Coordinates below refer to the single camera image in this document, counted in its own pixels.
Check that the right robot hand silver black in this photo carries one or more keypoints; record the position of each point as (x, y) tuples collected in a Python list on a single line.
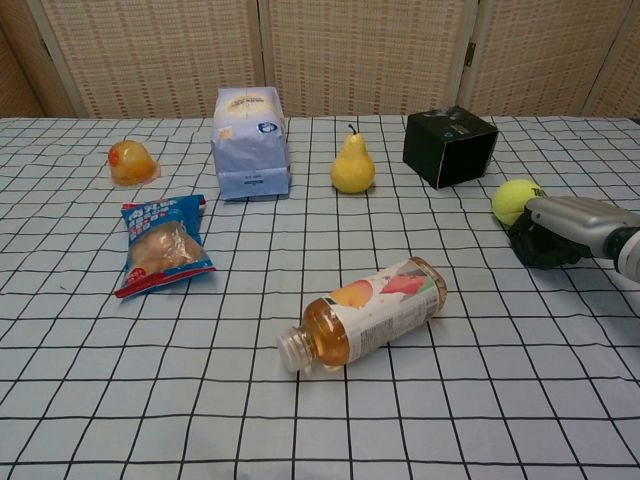
[(575, 220)]

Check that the yellow tennis ball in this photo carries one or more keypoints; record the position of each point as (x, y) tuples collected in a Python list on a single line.
[(511, 201)]

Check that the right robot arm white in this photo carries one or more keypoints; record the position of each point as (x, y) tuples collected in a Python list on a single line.
[(629, 260)]

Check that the black cardboard box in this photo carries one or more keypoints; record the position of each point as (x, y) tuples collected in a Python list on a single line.
[(440, 142)]

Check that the metal screen hinge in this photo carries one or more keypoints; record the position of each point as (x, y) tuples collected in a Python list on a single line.
[(470, 52)]

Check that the peach juice plastic bottle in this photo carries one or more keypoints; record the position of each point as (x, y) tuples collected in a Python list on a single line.
[(370, 310)]

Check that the yellow pear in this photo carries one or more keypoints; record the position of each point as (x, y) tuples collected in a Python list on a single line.
[(353, 167)]

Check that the beige woven folding screen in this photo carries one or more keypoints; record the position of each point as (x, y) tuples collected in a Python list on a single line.
[(350, 50)]

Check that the pale blue paper bag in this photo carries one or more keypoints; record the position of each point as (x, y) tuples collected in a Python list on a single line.
[(250, 150)]

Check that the checked pale blue tablecloth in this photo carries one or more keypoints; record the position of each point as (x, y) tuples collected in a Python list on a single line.
[(250, 400)]

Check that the blue bread snack packet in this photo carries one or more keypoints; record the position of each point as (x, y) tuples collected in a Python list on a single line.
[(162, 245)]

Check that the orange fruit jelly cup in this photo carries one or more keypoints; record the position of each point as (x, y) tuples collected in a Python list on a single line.
[(131, 165)]

